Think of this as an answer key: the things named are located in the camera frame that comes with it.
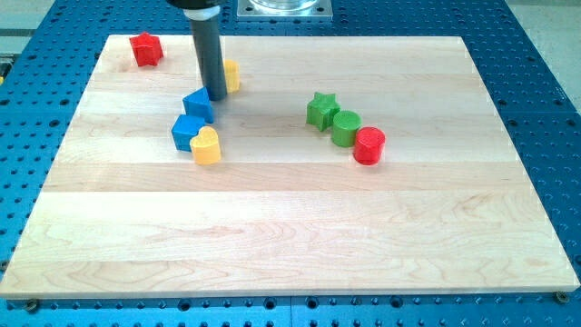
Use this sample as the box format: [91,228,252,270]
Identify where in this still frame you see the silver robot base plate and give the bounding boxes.
[237,0,333,20]

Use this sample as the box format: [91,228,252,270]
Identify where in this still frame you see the right board stop bolt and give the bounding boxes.
[554,292,569,304]

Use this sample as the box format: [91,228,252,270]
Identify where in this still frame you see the blue cube block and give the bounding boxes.
[172,114,206,152]

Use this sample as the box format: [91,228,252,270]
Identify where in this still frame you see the yellow heart block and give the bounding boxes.
[190,126,222,165]

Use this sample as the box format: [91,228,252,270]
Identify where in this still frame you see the green cylinder block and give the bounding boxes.
[331,111,361,147]

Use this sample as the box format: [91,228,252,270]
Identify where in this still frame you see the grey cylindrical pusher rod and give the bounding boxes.
[190,16,228,102]

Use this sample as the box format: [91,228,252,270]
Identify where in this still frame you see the blue triangle block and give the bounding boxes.
[182,87,214,124]

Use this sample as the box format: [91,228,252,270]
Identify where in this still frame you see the board stop bolt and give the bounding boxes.
[554,292,569,304]
[23,299,40,313]

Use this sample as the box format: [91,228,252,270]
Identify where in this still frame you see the left board stop bolt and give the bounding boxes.
[23,299,40,313]

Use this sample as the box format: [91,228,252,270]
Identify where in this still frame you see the green star block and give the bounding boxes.
[306,92,340,132]

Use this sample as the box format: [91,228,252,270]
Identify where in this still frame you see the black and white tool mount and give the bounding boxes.
[166,0,225,21]

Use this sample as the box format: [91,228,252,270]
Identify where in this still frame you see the red star block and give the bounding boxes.
[129,32,163,66]

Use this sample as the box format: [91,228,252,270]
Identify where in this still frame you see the light wooden board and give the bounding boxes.
[1,35,579,300]

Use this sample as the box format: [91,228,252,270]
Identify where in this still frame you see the red cylinder block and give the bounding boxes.
[353,126,387,165]

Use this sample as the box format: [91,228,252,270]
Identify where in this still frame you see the yellow hexagon block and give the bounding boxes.
[223,59,241,94]

